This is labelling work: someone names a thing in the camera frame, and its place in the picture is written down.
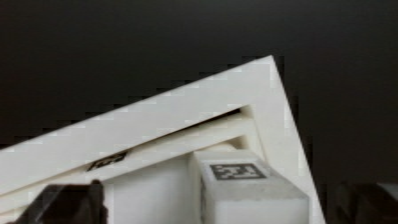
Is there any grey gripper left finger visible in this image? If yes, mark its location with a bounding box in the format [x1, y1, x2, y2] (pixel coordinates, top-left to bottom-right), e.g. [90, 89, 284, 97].
[11, 180, 108, 224]

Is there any white square tabletop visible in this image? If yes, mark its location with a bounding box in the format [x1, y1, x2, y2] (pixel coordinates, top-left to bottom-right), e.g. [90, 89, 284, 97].
[0, 58, 325, 224]

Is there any white table leg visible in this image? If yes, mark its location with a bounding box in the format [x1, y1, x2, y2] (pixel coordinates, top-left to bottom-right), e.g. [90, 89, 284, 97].
[192, 150, 309, 224]

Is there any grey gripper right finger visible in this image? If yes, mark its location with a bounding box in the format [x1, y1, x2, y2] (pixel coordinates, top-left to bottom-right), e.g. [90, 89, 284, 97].
[336, 182, 398, 224]

